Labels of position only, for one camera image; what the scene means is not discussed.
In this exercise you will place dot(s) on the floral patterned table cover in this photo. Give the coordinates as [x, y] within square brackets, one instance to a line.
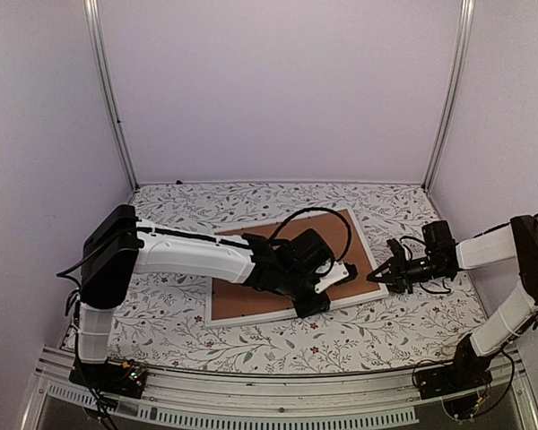
[163, 318]

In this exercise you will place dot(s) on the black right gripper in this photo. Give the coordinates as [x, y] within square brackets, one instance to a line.
[403, 283]

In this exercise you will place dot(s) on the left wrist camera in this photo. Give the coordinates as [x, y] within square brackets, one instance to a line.
[340, 273]

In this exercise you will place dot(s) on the aluminium front rail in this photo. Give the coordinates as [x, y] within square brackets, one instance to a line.
[188, 399]

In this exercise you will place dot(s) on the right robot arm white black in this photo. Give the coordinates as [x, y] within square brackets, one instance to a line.
[512, 246]

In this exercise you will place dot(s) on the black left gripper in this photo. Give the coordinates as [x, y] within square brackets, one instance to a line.
[304, 310]

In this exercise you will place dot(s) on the aluminium corner post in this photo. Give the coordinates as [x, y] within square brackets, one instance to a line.
[461, 46]
[93, 21]

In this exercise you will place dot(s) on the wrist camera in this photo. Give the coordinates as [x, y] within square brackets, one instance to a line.
[397, 249]
[340, 273]

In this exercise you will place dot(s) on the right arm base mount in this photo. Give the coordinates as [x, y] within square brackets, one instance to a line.
[453, 380]

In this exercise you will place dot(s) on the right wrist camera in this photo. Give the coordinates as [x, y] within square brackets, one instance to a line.
[397, 249]

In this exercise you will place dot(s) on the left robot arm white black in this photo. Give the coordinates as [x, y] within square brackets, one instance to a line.
[301, 269]

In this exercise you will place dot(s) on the right aluminium corner post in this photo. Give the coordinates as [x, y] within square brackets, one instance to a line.
[461, 46]

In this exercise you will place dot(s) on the brown cardboard backing board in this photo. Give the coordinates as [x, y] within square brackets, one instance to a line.
[363, 277]

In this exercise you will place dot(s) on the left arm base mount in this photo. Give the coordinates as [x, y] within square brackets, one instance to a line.
[127, 379]

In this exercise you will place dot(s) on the white picture frame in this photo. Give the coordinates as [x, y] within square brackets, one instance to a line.
[251, 320]

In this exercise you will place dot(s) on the left aluminium corner post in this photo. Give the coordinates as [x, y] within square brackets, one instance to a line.
[93, 21]

